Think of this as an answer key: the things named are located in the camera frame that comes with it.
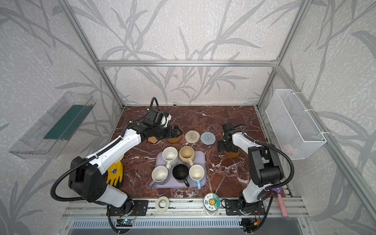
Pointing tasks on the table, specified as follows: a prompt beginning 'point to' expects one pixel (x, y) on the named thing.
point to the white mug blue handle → (197, 173)
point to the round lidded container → (211, 202)
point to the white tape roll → (160, 209)
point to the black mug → (180, 172)
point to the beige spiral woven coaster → (192, 136)
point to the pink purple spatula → (282, 207)
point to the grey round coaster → (208, 138)
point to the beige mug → (186, 155)
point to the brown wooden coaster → (174, 140)
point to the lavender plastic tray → (172, 182)
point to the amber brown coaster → (232, 154)
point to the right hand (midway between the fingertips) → (224, 148)
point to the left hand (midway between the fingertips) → (177, 134)
